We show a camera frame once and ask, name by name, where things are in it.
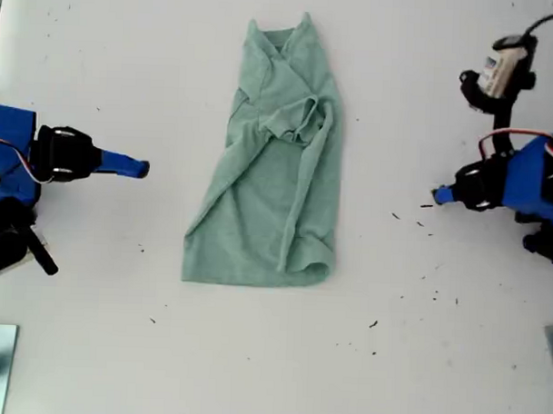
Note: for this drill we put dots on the green t-shirt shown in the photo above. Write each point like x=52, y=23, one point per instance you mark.
x=267, y=216

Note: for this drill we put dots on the black camera stalk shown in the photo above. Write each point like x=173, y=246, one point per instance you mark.
x=502, y=128

